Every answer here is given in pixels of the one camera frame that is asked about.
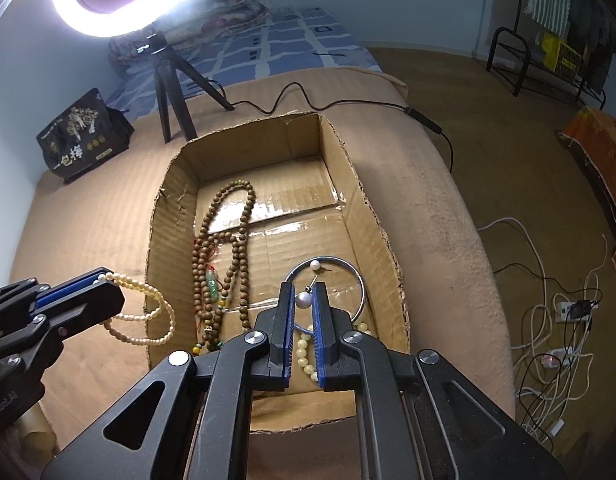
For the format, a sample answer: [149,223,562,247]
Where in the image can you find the black tripod stand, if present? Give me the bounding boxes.
[138,32,234,144]

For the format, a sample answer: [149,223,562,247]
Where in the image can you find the white pearl bracelet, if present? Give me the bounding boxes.
[98,271,177,346]

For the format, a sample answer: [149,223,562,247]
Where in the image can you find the cream bead bracelet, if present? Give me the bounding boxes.
[295,320,374,384]

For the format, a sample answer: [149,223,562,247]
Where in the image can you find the blue checked bedsheet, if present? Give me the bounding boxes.
[106,8,381,122]

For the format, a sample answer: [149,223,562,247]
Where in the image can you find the white floor cables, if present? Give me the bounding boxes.
[477,216,612,443]

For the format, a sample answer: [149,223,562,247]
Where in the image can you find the yellow crate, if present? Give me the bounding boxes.
[540,32,581,80]

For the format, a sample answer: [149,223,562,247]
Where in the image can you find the orange covered furniture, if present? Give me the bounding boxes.
[557,104,616,241]

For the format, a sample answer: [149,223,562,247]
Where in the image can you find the brown wooden bead necklace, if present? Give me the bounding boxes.
[191,178,257,356]

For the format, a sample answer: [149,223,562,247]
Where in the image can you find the folded floral quilt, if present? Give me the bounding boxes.
[108,0,272,68]

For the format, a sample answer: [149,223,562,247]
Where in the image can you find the cardboard box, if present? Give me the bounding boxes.
[144,112,412,434]

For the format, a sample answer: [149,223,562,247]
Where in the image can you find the dark blue bangle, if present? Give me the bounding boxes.
[284,256,367,337]

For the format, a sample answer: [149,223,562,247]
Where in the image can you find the black snack bag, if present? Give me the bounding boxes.
[36,88,134,183]

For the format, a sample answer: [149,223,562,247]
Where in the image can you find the translucent plastic bottle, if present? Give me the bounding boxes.
[15,403,57,467]

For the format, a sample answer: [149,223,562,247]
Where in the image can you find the black power cable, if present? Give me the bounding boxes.
[207,79,455,174]

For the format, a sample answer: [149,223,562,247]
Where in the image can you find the black clothes rack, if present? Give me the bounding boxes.
[486,0,616,108]

